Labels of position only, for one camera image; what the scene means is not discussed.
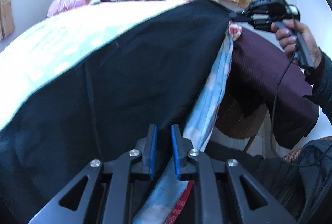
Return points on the blue polka dot bedsheet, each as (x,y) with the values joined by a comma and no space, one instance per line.
(49,48)

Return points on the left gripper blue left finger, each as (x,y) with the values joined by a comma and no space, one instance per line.
(143,165)

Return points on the maroon cloth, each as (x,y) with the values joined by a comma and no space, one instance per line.
(262,82)

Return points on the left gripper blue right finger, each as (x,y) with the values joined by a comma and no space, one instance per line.
(181,147)

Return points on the black pants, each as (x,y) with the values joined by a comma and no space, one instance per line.
(102,105)

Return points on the right hand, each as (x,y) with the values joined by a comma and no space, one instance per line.
(288,42)

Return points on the right forearm dark sleeve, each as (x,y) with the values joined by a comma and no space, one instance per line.
(321,80)

